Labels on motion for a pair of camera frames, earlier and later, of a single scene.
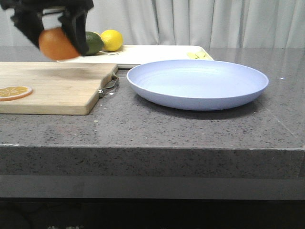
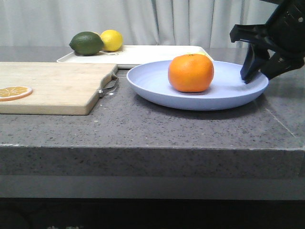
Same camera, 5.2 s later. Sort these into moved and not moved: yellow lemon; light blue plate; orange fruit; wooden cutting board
Moved: orange fruit
Not moved: wooden cutting board; light blue plate; yellow lemon
